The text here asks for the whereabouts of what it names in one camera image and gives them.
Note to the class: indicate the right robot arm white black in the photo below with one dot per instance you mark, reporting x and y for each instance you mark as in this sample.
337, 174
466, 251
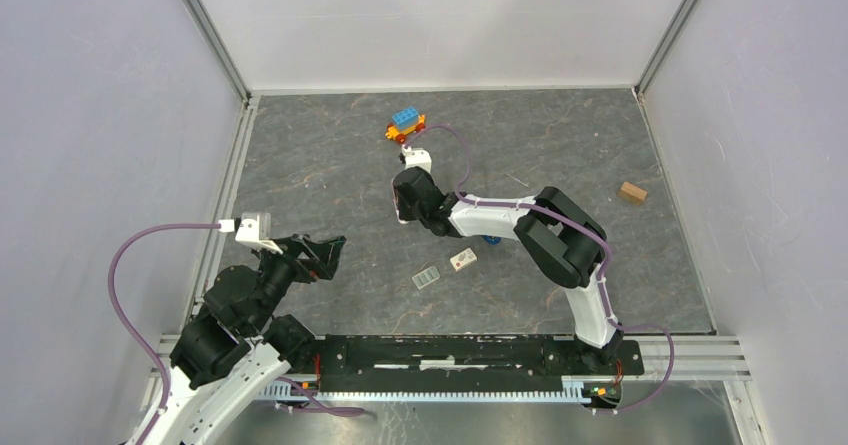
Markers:
565, 243

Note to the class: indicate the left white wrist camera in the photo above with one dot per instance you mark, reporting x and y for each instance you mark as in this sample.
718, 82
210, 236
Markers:
252, 230

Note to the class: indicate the small wooden block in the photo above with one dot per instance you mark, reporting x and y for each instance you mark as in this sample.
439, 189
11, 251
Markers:
632, 193

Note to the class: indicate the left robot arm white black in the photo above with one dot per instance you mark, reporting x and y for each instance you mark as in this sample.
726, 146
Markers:
235, 346

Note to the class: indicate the white cable duct strip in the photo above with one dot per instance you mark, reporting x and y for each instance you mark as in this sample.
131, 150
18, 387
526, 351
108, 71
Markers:
570, 393

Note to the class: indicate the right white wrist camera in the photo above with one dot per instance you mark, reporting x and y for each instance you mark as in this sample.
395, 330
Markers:
415, 158

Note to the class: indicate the toy brick car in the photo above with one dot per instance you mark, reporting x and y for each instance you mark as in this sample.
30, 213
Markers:
405, 123

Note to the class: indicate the pink white staple remover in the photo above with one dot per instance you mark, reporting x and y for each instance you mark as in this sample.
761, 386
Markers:
395, 205

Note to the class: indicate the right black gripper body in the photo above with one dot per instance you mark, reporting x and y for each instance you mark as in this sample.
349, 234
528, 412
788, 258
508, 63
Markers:
410, 212

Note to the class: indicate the blue stapler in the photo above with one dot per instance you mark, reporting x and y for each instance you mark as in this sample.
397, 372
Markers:
492, 240

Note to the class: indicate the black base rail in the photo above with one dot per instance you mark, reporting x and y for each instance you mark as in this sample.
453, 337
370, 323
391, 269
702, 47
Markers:
461, 363

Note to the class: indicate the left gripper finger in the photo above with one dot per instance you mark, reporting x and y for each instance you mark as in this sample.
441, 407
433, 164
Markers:
316, 269
323, 251

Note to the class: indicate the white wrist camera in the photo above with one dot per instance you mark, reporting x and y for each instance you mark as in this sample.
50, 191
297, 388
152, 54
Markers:
415, 158
252, 230

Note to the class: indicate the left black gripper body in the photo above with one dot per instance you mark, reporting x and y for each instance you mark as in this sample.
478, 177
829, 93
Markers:
278, 271

